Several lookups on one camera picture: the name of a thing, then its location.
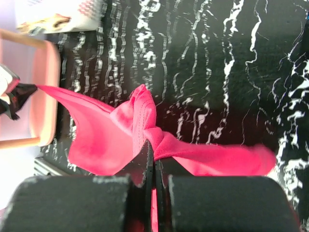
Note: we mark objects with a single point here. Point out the pink three tier shelf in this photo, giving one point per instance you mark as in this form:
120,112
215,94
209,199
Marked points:
43,108

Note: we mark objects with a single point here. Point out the white plastic basket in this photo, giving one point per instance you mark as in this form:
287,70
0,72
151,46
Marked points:
85,14

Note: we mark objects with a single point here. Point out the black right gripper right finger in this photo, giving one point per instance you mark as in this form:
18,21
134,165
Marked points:
187,203

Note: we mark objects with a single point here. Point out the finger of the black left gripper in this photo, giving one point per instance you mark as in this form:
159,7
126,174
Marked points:
18,97

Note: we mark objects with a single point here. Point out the red t shirt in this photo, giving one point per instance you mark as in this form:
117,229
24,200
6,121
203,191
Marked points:
107,139

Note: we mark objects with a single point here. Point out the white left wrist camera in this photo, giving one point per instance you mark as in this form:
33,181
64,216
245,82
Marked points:
8,80

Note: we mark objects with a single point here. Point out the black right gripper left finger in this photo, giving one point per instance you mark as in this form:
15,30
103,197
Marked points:
118,203

